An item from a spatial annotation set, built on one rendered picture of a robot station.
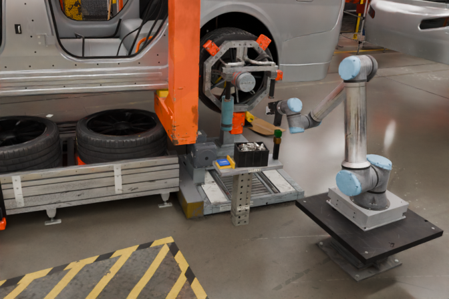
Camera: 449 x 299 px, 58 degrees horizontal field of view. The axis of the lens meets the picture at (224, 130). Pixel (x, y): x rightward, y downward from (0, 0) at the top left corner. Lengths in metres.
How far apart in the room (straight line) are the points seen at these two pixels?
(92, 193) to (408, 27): 3.72
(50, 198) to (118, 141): 0.55
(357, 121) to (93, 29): 3.23
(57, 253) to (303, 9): 2.45
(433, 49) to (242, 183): 2.91
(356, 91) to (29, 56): 2.06
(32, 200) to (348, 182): 1.92
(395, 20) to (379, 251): 3.32
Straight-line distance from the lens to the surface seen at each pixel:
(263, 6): 3.21
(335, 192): 2.56
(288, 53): 3.38
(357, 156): 2.25
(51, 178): 2.80
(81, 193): 2.85
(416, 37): 4.94
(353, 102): 2.19
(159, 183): 2.89
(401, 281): 2.70
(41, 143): 2.91
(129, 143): 2.83
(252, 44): 3.04
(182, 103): 2.59
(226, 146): 3.38
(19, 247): 2.83
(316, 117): 2.58
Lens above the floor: 1.65
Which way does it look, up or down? 23 degrees down
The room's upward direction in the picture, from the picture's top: 3 degrees clockwise
